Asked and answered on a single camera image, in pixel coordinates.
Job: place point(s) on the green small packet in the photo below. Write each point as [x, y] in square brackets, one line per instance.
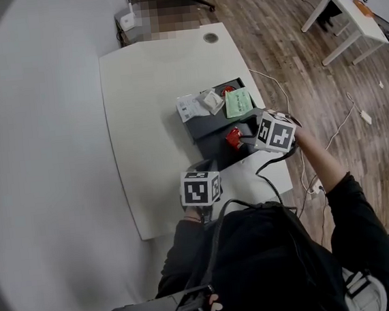
[239, 103]

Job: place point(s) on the person's left forearm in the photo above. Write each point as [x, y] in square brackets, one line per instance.
[191, 216]

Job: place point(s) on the white power adapter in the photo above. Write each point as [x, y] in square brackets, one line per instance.
[365, 116]

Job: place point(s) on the person's black top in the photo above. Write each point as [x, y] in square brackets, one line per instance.
[277, 266]

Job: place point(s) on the person's right forearm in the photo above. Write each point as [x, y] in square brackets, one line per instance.
[318, 158]

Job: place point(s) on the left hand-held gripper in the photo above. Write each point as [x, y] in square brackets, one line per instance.
[200, 191]

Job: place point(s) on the red small packet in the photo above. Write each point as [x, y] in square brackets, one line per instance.
[234, 139]
[228, 89]

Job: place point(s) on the white side table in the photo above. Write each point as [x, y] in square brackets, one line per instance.
[352, 21]

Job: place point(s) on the white paper leaflet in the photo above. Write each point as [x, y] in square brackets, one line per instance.
[189, 108]

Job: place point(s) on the black tray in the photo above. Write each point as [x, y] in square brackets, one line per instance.
[208, 126]

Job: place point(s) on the black box lid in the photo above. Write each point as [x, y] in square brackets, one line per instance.
[222, 155]

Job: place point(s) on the orange item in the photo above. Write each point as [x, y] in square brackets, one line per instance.
[362, 8]

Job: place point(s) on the white router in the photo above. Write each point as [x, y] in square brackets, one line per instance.
[127, 21]

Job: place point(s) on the white small packet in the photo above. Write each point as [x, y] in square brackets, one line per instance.
[211, 101]

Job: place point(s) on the white power strip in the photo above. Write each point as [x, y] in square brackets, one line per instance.
[317, 187]

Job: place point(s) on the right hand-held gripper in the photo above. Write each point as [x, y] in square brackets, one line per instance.
[274, 132]

